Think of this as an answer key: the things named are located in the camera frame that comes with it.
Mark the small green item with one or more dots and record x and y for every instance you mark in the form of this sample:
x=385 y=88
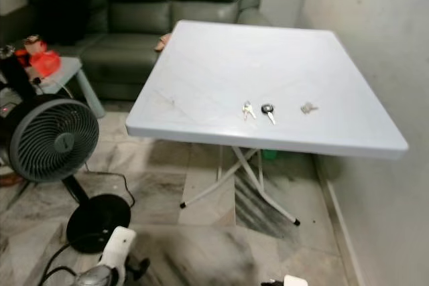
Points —
x=269 y=155

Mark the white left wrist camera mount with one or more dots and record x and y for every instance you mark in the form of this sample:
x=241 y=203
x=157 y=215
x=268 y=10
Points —
x=119 y=246

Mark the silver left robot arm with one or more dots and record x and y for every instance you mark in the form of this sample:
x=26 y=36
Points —
x=97 y=277

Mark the red plastic object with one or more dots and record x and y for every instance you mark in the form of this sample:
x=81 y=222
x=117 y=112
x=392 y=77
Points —
x=45 y=63

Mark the black cushion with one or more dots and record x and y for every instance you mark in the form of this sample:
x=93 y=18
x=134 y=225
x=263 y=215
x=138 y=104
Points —
x=64 y=11

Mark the small silver key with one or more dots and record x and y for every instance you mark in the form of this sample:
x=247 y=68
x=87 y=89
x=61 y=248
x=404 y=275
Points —
x=308 y=108

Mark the small pink item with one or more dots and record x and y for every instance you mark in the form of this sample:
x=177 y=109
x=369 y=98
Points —
x=162 y=43

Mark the black pedestal fan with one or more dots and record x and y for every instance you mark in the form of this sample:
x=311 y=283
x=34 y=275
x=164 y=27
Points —
x=53 y=140

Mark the black object on side table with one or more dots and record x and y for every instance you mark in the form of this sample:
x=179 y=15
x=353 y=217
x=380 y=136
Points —
x=13 y=72

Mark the grey side table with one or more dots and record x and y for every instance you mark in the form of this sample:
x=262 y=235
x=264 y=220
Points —
x=70 y=72

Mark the small brown figurine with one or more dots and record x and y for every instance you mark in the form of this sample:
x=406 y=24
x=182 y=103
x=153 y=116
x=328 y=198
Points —
x=35 y=43

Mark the white folding table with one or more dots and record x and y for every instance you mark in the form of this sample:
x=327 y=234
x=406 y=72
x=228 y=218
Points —
x=248 y=65

